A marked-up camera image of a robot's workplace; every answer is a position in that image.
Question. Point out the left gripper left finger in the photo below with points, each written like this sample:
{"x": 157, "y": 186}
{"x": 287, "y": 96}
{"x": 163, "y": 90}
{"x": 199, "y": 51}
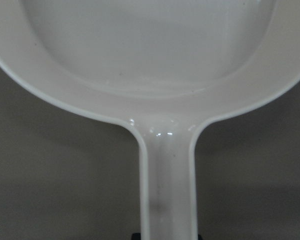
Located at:
{"x": 136, "y": 236}

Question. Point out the beige plastic dustpan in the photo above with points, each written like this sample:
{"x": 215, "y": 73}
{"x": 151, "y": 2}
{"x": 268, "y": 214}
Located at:
{"x": 162, "y": 69}

